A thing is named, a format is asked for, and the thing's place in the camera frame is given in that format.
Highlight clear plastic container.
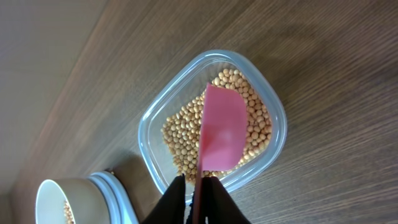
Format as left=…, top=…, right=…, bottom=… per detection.
left=138, top=50, right=287, bottom=193

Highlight pink plastic scoop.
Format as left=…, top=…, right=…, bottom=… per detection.
left=192, top=84, right=247, bottom=224

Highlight white digital kitchen scale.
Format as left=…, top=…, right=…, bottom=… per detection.
left=87, top=171, right=139, bottom=224

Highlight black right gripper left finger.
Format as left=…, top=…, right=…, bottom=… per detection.
left=142, top=175, right=186, bottom=224

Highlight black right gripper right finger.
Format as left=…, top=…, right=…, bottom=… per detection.
left=197, top=177, right=251, bottom=224

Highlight pile of soybeans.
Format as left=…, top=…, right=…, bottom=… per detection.
left=160, top=68, right=272, bottom=183

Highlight soybeans in bowl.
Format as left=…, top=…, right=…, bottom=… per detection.
left=63, top=201, right=75, bottom=224

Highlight white bowl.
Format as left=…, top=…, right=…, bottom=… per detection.
left=35, top=179, right=110, bottom=224

